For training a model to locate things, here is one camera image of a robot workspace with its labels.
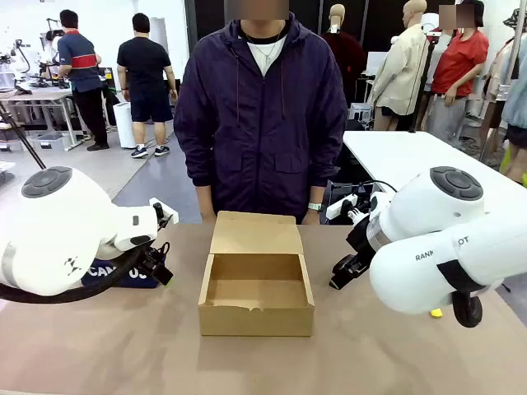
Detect person in dark purple jacket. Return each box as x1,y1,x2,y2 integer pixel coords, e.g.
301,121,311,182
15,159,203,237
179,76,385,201
173,0,349,225

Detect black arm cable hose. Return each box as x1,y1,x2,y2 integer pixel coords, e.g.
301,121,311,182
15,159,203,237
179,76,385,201
436,258,506,329
0,246,145,305

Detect black tripod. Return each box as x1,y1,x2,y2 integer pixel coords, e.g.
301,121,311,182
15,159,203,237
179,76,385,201
0,100,48,171

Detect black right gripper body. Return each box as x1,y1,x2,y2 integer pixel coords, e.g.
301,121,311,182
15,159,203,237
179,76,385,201
344,214,378,265

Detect man in navy red shirt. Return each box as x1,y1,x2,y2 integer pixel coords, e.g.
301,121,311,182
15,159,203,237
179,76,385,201
56,8,111,152

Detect white table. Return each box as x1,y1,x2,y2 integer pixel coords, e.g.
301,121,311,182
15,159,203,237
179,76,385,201
342,130,527,207

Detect man in black t-shirt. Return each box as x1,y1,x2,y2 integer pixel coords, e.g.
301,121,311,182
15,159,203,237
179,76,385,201
116,12,179,160

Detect woman in red shirt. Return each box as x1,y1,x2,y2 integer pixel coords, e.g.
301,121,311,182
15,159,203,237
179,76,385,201
426,0,491,143

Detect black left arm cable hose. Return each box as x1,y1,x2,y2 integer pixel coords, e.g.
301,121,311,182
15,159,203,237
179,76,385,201
0,246,145,305

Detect navy pouch with white print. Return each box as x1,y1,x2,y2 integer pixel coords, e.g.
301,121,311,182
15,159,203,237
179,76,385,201
81,257,161,289

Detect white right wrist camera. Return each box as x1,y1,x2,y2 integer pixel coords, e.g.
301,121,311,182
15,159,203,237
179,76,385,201
327,194,374,221

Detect mannequin with dark red garment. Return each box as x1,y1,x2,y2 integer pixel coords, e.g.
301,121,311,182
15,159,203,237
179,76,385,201
320,3,368,109

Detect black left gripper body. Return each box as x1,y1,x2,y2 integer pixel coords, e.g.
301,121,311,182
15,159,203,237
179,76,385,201
139,241,170,275

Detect grey workshop desk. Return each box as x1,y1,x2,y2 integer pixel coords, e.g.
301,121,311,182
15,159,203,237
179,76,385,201
0,86,90,151

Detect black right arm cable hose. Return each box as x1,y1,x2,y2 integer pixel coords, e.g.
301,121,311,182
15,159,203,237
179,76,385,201
436,258,506,329

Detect person's right hand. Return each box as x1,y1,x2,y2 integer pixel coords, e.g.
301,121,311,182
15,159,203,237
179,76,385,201
198,196,218,225

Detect white air purifier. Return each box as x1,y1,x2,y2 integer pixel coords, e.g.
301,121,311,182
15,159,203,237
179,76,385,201
113,101,138,150

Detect mannequin with beige jacket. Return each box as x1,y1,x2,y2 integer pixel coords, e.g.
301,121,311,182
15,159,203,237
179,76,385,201
366,0,432,132

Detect brown cardboard box with lid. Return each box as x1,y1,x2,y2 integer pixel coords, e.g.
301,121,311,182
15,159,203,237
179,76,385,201
198,211,316,337

